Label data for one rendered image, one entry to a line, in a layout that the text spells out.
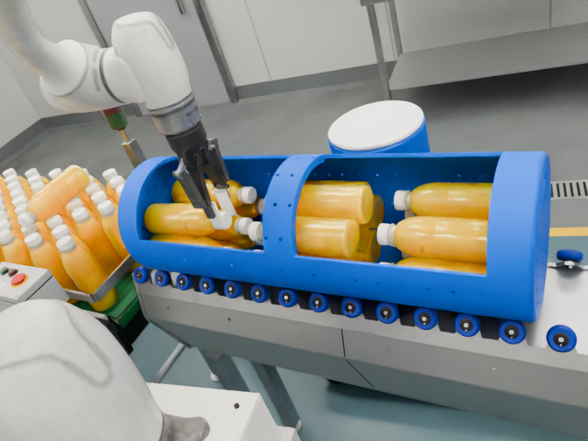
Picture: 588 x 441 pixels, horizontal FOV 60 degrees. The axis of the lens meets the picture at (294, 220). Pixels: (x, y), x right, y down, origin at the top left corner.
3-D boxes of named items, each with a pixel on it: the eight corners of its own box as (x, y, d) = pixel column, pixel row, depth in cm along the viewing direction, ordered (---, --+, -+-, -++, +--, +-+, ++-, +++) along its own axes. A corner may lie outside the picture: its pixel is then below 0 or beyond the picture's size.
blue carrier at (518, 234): (535, 359, 83) (532, 223, 68) (150, 292, 128) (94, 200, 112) (550, 246, 102) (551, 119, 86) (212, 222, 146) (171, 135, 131)
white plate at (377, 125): (378, 94, 162) (379, 97, 163) (310, 134, 153) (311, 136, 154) (444, 110, 141) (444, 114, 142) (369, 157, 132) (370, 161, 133)
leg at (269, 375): (297, 436, 191) (241, 325, 156) (284, 431, 194) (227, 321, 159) (304, 422, 195) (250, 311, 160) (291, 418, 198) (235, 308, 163)
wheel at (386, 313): (396, 302, 97) (400, 301, 98) (374, 300, 99) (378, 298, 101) (396, 325, 97) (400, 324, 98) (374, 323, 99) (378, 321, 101)
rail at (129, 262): (99, 302, 131) (94, 293, 129) (97, 301, 131) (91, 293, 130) (186, 207, 157) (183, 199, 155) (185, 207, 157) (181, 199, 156)
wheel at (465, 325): (479, 313, 89) (481, 311, 91) (452, 311, 91) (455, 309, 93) (479, 339, 89) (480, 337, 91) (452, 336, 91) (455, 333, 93)
